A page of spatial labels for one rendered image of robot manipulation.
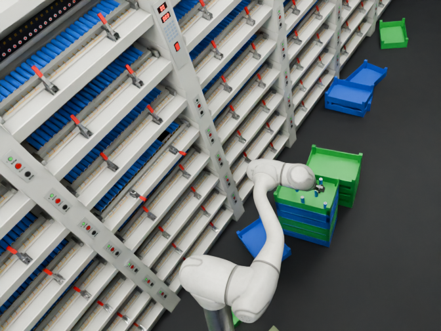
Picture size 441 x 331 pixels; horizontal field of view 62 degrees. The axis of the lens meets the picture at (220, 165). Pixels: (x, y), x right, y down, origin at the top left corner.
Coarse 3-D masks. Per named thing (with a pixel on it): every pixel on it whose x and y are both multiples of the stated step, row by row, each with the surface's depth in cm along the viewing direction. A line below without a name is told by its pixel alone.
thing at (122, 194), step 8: (184, 128) 171; (176, 136) 168; (168, 144) 166; (160, 152) 164; (168, 152) 165; (152, 160) 162; (144, 168) 160; (136, 176) 158; (128, 184) 157; (120, 192) 155; (120, 200) 155; (112, 208) 153; (104, 216) 150
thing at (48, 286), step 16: (64, 240) 146; (80, 240) 148; (48, 256) 143; (64, 256) 144; (80, 256) 145; (48, 272) 136; (64, 272) 142; (80, 272) 146; (32, 288) 137; (48, 288) 139; (64, 288) 142; (16, 304) 134; (32, 304) 137; (48, 304) 138; (0, 320) 132; (16, 320) 134; (32, 320) 134
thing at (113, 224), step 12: (180, 120) 172; (192, 120) 169; (192, 132) 172; (180, 144) 168; (168, 156) 166; (180, 156) 170; (156, 168) 163; (168, 168) 165; (144, 180) 160; (156, 180) 161; (144, 192) 157; (120, 204) 155; (132, 204) 155; (96, 216) 150; (120, 216) 152; (108, 228) 146
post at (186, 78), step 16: (144, 32) 137; (160, 32) 131; (192, 64) 151; (176, 80) 150; (192, 80) 155; (192, 96) 159; (192, 112) 163; (208, 112) 172; (208, 144) 183; (224, 160) 201; (240, 208) 241
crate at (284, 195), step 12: (324, 180) 200; (336, 180) 193; (276, 192) 195; (288, 192) 202; (300, 192) 201; (312, 192) 199; (324, 192) 197; (336, 192) 194; (288, 204) 197; (300, 204) 192; (312, 204) 195
